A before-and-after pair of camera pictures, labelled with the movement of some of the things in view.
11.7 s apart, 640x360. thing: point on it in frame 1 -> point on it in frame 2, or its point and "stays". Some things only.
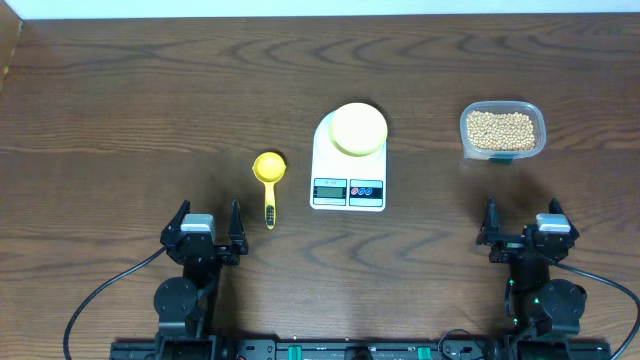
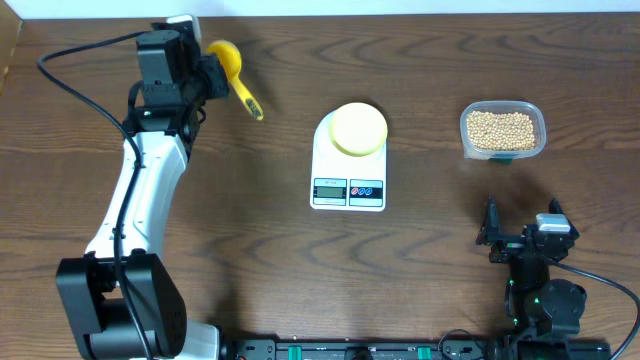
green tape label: x=502 y=161 stays
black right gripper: x=508 y=245 stays
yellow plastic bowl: x=358 y=129 stays
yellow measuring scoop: x=269 y=167 -> x=231 y=60
